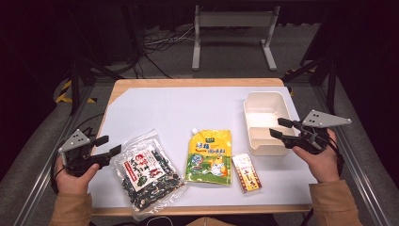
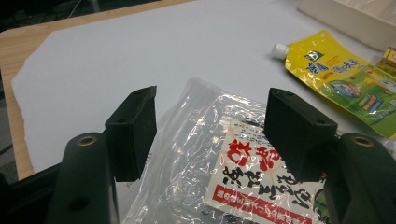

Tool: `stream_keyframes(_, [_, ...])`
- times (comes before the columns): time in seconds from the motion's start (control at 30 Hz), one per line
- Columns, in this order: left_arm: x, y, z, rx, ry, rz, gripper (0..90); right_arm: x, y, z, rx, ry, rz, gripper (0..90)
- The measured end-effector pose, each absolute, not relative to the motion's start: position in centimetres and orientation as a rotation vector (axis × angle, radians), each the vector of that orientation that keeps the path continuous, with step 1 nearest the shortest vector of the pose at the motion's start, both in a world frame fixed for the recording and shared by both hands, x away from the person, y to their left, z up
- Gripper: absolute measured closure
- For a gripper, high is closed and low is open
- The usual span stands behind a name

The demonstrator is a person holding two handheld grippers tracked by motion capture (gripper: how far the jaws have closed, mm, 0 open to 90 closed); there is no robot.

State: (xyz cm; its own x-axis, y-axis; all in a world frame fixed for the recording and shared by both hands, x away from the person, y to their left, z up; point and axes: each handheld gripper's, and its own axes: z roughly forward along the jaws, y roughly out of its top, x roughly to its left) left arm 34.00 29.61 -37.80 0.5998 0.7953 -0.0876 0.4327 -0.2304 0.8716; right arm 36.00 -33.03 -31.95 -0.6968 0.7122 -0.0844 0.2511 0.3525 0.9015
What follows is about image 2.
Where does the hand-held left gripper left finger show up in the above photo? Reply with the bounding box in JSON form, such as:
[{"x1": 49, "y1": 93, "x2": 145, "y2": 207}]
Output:
[{"x1": 46, "y1": 86, "x2": 158, "y2": 224}]

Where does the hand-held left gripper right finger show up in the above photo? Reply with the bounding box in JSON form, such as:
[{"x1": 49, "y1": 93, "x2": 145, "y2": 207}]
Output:
[{"x1": 263, "y1": 88, "x2": 396, "y2": 224}]

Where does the clear bag of dried seaweed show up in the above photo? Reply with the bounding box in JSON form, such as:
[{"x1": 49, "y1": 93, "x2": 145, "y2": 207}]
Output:
[{"x1": 120, "y1": 77, "x2": 396, "y2": 224}]

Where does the yellow green spouted seasoning pouch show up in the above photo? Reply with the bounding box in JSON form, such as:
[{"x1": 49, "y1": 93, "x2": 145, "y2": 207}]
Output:
[{"x1": 270, "y1": 30, "x2": 396, "y2": 139}]

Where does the small yellow and brown box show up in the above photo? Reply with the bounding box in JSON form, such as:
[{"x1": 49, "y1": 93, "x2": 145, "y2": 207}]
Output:
[{"x1": 375, "y1": 46, "x2": 396, "y2": 78}]

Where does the white plastic bin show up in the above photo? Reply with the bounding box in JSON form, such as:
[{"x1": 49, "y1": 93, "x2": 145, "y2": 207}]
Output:
[{"x1": 297, "y1": 0, "x2": 396, "y2": 52}]

